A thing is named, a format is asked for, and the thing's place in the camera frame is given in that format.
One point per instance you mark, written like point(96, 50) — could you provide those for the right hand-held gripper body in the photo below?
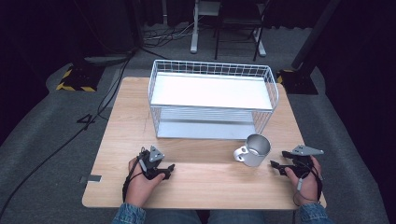
point(301, 161)

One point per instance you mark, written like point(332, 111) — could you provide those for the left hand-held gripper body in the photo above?
point(152, 158)

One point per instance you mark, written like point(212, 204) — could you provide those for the person's right hand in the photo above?
point(306, 186)

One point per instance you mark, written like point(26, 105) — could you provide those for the person's left hand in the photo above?
point(140, 186)

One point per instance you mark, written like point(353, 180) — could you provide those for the black yellow striped stand base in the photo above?
point(297, 82)
point(79, 79)

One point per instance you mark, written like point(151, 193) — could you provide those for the black slanted stand pole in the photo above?
point(314, 34)

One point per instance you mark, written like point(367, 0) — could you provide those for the white metal stand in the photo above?
point(195, 34)

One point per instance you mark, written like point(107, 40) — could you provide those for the black metal chair frame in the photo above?
point(238, 20)

